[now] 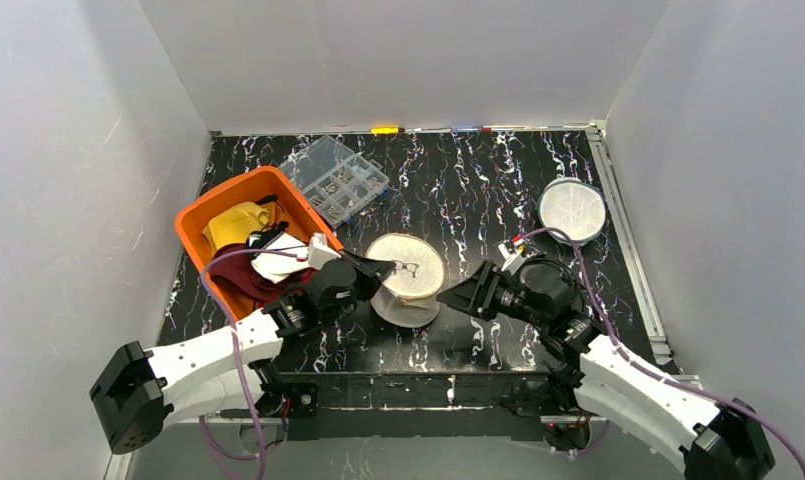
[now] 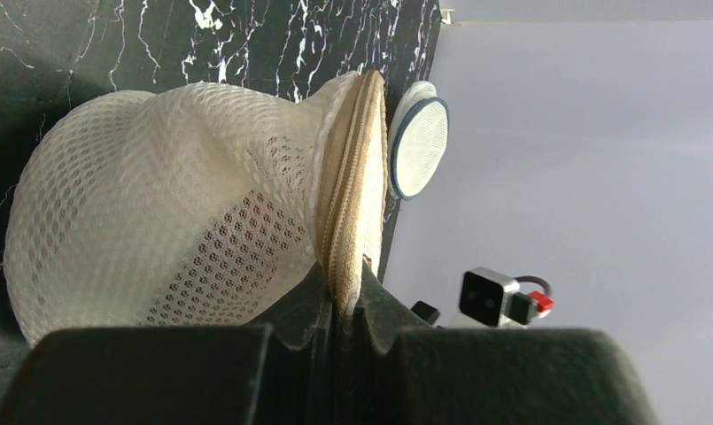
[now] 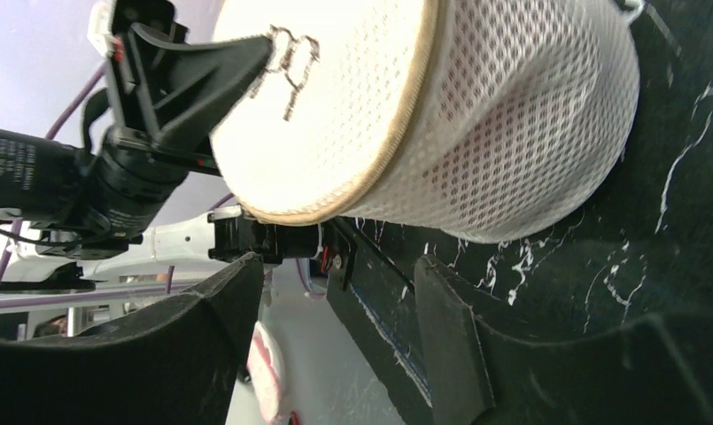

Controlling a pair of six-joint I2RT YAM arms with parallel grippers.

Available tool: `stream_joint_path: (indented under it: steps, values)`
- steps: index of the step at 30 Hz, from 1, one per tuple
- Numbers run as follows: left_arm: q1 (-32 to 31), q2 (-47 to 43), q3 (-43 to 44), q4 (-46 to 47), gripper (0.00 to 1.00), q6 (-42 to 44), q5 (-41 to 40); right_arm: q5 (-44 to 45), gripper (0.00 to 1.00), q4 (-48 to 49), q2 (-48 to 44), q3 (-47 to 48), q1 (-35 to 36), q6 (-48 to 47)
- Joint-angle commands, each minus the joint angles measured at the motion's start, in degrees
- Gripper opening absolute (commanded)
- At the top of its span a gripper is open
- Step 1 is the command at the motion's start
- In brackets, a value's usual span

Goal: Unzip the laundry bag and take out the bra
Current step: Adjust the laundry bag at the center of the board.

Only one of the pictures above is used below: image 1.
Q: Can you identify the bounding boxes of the maroon bra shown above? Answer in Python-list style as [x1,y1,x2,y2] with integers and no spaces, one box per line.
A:
[208,254,315,304]

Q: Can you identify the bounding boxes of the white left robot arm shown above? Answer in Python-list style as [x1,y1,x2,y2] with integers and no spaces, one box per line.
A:
[89,248,396,455]

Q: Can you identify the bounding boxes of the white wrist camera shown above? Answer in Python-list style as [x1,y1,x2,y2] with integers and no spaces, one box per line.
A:
[497,238,526,275]
[306,233,341,270]

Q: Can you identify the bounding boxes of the yellow marker on wall edge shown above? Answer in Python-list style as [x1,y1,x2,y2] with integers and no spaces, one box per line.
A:
[370,126,404,135]

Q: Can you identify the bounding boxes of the white mesh bag blue trim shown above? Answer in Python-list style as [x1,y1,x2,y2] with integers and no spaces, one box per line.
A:
[537,177,607,245]

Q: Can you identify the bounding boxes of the yellow cloth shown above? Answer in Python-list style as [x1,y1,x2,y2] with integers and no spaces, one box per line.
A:
[203,202,285,253]

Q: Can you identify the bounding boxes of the white bra black straps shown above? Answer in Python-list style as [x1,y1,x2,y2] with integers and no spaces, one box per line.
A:
[246,221,320,285]

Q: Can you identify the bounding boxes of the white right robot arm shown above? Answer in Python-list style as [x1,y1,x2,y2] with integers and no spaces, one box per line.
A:
[437,257,776,479]

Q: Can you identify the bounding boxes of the clear plastic screw box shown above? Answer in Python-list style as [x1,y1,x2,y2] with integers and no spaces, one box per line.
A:
[279,135,389,229]

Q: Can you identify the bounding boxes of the white mesh bag beige trim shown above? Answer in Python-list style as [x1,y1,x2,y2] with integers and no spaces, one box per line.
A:
[366,233,446,329]

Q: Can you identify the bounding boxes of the black coiled cable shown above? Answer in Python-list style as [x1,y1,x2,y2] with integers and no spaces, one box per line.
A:
[527,254,599,313]

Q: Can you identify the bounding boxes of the orange plastic basin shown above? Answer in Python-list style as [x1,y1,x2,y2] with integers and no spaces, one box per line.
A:
[175,167,343,320]

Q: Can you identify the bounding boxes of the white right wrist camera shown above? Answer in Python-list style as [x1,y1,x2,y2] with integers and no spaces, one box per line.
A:
[497,238,526,275]

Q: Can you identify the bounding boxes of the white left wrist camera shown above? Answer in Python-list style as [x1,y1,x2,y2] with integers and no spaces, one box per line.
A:
[306,233,341,270]

